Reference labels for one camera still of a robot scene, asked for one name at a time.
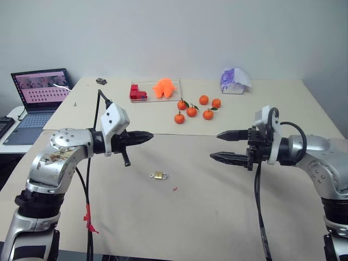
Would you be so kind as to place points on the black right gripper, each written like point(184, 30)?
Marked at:
point(258, 148)

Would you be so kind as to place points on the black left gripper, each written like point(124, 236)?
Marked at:
point(121, 142)

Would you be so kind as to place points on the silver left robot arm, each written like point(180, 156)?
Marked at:
point(54, 163)

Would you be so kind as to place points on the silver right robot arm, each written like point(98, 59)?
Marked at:
point(320, 152)

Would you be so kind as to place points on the orange mandarin with leaf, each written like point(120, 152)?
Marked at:
point(182, 105)
point(208, 114)
point(192, 111)

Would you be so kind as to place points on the small brass padlock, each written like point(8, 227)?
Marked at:
point(159, 175)

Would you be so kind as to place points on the red toy blocks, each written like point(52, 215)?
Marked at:
point(136, 93)

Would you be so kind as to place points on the orange plush toy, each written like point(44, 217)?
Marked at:
point(164, 88)

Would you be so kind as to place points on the beige table cover sheet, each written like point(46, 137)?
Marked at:
point(190, 217)
point(272, 103)

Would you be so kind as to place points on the clear acrylic tray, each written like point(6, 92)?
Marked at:
point(176, 91)

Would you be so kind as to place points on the purple white tissue box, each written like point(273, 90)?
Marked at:
point(233, 81)

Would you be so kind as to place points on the small black box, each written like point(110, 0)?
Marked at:
point(101, 80)

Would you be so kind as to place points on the grey open laptop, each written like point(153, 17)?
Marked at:
point(40, 95)

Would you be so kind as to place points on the white side desk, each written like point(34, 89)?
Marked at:
point(13, 149)

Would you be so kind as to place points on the black flat device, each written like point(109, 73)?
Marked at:
point(5, 126)

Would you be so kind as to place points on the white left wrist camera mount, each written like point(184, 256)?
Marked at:
point(115, 117)

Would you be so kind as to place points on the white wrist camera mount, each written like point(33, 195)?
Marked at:
point(115, 117)
point(262, 115)

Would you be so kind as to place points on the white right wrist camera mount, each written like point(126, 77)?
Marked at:
point(262, 115)

